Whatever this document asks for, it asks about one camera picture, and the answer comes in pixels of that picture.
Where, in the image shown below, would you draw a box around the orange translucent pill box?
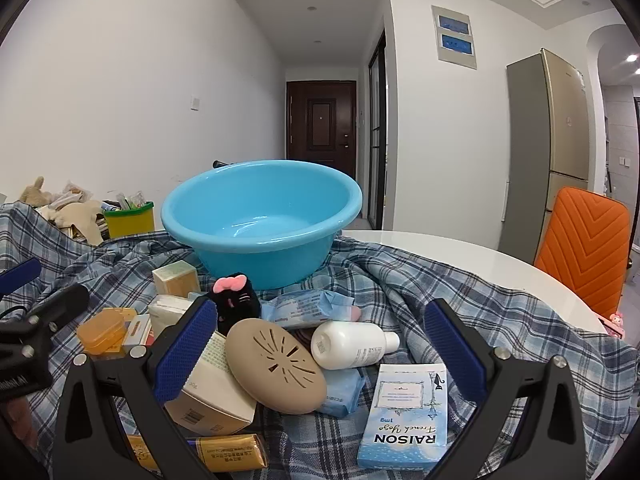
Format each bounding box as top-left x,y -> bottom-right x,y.
76,308 -> 138,357

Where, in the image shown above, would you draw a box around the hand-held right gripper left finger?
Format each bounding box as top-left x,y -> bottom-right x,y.
52,296 -> 221,480

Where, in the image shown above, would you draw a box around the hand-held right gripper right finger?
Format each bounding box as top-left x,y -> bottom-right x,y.
422,297 -> 588,480

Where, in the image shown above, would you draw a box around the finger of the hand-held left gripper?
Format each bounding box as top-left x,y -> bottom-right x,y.
27,283 -> 90,333
0,258 -> 42,295

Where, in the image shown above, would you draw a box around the light blue tissue packet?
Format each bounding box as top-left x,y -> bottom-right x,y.
315,367 -> 367,418

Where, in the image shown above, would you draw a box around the white box with barcode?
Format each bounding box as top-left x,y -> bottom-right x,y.
165,330 -> 258,436

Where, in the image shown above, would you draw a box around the grey wall panel blue windows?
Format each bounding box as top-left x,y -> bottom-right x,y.
431,5 -> 479,70

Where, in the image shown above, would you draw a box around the yellow bin with green rim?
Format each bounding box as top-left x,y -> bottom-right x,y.
102,201 -> 156,240

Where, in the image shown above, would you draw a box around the pile of snack packets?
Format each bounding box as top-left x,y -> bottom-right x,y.
50,180 -> 96,206

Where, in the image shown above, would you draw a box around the red and white cigarette box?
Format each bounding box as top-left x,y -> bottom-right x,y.
121,314 -> 153,353

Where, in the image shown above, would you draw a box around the black plush toy pink bow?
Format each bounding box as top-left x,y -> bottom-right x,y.
212,274 -> 262,333

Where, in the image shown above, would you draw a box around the blue plaid cloth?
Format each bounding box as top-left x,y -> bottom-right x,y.
0,202 -> 640,480

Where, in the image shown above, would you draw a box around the dark brown entrance door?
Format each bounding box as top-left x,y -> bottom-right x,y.
286,80 -> 357,181

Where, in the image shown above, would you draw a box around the black framed glass door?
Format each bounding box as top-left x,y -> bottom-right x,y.
367,30 -> 388,231

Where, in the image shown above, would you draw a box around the small pink figure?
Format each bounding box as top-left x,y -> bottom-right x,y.
602,311 -> 626,338

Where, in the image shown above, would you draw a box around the blue plastic basin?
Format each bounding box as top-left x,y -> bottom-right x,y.
161,160 -> 363,291

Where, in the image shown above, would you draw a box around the cream cube box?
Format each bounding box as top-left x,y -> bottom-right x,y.
152,261 -> 202,297

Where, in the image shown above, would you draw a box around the light blue cigarette box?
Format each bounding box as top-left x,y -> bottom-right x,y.
357,363 -> 448,471

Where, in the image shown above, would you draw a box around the white plastic bottle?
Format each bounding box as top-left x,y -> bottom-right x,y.
311,321 -> 401,371

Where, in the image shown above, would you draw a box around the orange quilted chair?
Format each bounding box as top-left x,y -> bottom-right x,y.
534,186 -> 632,321

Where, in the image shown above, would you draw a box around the beige round vented case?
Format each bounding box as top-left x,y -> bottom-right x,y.
225,319 -> 328,415

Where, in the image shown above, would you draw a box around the gold grey refrigerator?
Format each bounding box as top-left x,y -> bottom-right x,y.
500,48 -> 608,266

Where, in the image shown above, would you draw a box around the gold box with blue label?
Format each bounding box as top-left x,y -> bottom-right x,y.
127,432 -> 268,473

